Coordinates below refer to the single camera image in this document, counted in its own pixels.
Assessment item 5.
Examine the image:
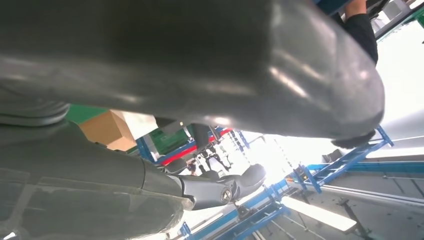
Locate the ceiling light panel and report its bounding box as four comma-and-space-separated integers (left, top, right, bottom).
281, 196, 358, 233

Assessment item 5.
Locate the person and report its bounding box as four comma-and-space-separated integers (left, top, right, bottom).
186, 161, 199, 177
331, 0, 392, 65

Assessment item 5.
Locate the red steel post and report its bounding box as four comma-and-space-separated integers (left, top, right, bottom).
160, 128, 233, 167

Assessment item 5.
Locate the white table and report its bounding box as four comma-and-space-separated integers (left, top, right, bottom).
114, 111, 159, 140

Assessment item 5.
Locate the green plastic crate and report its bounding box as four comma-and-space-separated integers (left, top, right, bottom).
149, 127, 195, 156

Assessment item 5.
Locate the blue steel rack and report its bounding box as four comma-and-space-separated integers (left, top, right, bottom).
135, 125, 424, 240

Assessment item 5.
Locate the brown cardboard box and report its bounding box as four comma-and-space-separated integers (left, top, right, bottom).
78, 110, 138, 152

